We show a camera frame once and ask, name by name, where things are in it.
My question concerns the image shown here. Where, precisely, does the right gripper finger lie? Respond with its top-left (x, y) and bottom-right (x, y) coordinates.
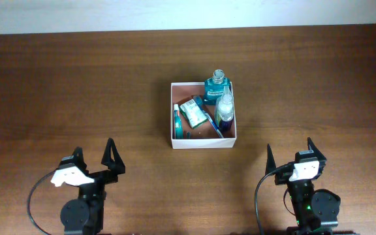
top-left (307, 137), bottom-right (326, 162)
top-left (265, 144), bottom-right (277, 175)

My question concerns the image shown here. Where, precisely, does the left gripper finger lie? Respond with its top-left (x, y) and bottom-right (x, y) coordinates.
top-left (72, 147), bottom-right (87, 172)
top-left (101, 138), bottom-right (125, 174)

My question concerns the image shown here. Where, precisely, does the white teal toothpaste tube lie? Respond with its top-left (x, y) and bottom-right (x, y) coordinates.
top-left (173, 104), bottom-right (183, 139)

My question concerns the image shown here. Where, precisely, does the clear spray bottle blue liquid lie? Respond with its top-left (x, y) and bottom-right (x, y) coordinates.
top-left (214, 86), bottom-right (234, 133)

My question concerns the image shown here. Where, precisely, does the green white floss packet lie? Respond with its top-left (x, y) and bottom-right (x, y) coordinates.
top-left (180, 99), bottom-right (208, 129)

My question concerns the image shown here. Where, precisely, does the teal mouthwash bottle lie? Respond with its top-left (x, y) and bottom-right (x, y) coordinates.
top-left (203, 69), bottom-right (231, 105)

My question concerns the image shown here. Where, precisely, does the blue white toothbrush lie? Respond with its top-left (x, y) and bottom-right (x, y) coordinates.
top-left (193, 95), bottom-right (224, 138)

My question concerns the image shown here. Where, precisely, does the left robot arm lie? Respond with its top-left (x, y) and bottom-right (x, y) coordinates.
top-left (51, 138), bottom-right (125, 234)

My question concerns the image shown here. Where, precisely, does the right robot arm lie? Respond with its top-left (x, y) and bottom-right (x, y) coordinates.
top-left (265, 138), bottom-right (341, 235)

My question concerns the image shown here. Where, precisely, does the white cardboard box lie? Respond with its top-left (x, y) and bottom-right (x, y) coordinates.
top-left (168, 82), bottom-right (237, 149)

